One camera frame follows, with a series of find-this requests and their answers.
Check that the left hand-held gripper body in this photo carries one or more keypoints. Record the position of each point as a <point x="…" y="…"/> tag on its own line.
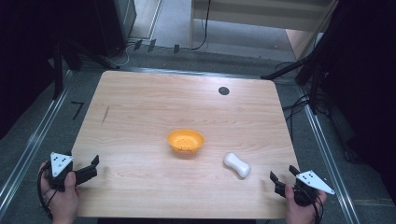
<point x="59" y="165"/>

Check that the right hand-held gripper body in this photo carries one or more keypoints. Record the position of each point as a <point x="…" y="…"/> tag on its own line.
<point x="311" y="185"/>

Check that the person's right hand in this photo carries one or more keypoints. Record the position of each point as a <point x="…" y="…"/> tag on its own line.
<point x="299" y="213"/>

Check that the person's left hand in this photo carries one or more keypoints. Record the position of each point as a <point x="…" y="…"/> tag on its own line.
<point x="63" y="199"/>

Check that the white bone-shaped soap bar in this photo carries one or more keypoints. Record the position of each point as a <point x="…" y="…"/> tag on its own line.
<point x="237" y="165"/>

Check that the black metal stand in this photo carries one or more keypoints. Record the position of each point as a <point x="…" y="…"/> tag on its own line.
<point x="58" y="71"/>
<point x="313" y="84"/>

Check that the orange plastic bowl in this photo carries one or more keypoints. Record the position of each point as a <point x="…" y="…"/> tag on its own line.
<point x="186" y="140"/>

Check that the black round table grommet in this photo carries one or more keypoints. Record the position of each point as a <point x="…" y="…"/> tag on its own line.
<point x="223" y="90"/>

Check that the dark curtain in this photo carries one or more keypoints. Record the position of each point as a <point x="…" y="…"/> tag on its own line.
<point x="21" y="62"/>
<point x="364" y="77"/>

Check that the black cabinet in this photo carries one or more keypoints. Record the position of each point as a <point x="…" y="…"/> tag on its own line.
<point x="115" y="25"/>

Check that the white low platform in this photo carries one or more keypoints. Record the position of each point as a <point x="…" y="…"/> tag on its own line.
<point x="249" y="15"/>

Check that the metal floor rail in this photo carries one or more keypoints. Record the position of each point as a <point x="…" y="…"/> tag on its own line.
<point x="28" y="149"/>
<point x="330" y="155"/>

